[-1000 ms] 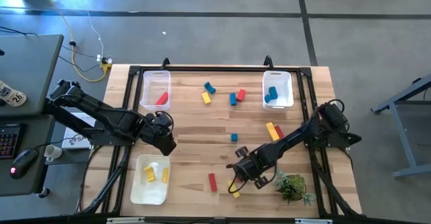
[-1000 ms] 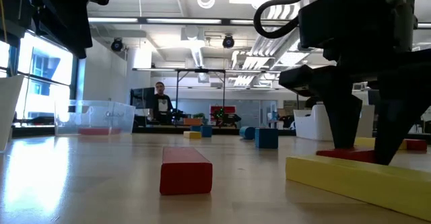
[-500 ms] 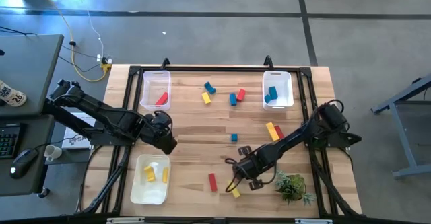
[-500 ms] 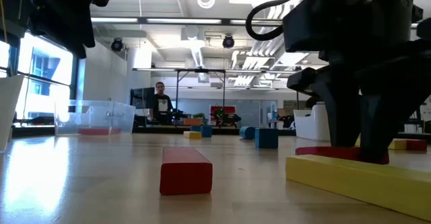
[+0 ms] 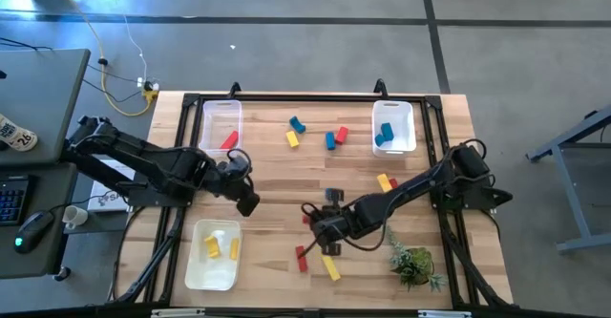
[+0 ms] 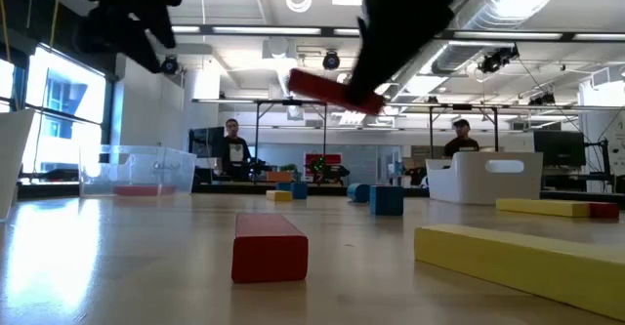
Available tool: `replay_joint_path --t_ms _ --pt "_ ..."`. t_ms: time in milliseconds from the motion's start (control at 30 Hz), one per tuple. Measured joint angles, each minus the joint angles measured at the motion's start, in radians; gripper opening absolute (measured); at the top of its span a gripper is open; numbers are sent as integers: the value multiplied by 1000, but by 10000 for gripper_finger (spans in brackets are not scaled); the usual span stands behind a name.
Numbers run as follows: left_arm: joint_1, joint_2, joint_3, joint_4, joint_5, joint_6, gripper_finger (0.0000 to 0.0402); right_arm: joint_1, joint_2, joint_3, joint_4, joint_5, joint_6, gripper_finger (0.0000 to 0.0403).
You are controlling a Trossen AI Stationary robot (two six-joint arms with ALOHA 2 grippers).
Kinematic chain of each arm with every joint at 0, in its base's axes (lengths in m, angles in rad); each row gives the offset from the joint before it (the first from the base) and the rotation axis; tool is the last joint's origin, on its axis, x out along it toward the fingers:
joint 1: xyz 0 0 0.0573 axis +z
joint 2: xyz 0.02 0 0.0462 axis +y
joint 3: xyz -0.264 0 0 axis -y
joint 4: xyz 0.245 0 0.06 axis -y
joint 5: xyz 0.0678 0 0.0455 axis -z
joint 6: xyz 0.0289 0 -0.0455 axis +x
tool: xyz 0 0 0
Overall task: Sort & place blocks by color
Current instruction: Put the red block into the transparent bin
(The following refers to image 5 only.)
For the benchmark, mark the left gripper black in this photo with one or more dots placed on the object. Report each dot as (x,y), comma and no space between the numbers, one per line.
(229,177)

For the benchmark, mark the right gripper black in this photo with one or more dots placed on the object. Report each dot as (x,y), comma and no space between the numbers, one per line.
(331,227)

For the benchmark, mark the red rectangular wooden block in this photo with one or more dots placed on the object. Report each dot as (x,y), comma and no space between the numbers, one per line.
(341,135)
(394,183)
(301,260)
(229,140)
(305,219)

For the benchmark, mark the yellow arch wooden block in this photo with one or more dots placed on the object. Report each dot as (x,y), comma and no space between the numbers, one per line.
(212,246)

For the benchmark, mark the yellow rectangular wooden block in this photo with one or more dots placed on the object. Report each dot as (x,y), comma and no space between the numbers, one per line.
(292,139)
(384,182)
(331,268)

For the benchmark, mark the blue wooden cylinder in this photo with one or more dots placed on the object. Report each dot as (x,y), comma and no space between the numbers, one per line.
(330,141)

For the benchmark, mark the blue arch wooden block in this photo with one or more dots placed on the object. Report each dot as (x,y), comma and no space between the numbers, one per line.
(297,124)

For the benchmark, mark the small blue wooden block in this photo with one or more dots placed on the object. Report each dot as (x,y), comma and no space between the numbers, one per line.
(379,140)

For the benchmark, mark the blue rectangular wooden block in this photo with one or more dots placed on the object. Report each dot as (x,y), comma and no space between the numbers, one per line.
(387,131)

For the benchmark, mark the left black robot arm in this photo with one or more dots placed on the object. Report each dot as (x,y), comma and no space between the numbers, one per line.
(143,158)

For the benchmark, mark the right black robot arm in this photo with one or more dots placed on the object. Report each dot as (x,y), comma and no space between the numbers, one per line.
(406,194)

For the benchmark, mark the large white plastic bin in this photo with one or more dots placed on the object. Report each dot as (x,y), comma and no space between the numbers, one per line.
(212,275)

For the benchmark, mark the potted green plant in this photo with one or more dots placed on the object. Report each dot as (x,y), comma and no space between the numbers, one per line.
(413,263)

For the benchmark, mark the clear plastic bin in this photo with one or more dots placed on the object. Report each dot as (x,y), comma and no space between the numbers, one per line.
(222,117)

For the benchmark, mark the yellow power plug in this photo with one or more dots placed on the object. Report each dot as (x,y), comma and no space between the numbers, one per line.
(152,96)

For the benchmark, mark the white printed paper sheet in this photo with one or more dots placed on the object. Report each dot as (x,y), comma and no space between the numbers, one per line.
(102,203)

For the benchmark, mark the black power plug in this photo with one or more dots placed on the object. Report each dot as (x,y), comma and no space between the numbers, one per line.
(149,86)

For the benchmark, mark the white power outlet box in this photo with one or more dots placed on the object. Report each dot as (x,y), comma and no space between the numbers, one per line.
(141,82)

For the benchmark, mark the white mug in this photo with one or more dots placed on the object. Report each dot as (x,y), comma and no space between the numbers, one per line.
(76,216)

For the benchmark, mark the black caster wheel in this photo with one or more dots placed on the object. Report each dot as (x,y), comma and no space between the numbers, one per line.
(62,274)

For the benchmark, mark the grey desk top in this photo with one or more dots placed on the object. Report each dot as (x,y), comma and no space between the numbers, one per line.
(43,98)
(43,256)

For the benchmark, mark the black computer mouse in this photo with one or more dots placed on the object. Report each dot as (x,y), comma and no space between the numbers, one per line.
(33,229)

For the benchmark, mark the black backlit keyboard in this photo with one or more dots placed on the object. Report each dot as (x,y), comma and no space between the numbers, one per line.
(12,198)

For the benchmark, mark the white printed can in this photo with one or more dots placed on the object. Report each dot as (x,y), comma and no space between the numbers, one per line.
(16,136)

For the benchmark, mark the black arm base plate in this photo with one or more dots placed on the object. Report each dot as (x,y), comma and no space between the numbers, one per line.
(477,196)
(148,201)

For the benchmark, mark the black frame hook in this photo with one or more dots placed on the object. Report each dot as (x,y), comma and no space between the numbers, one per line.
(234,90)
(381,89)

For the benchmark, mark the silver metal bracket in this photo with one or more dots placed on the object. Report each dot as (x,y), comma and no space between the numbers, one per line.
(177,313)
(444,314)

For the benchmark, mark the grey metal table frame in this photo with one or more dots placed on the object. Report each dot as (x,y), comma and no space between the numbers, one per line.
(575,198)

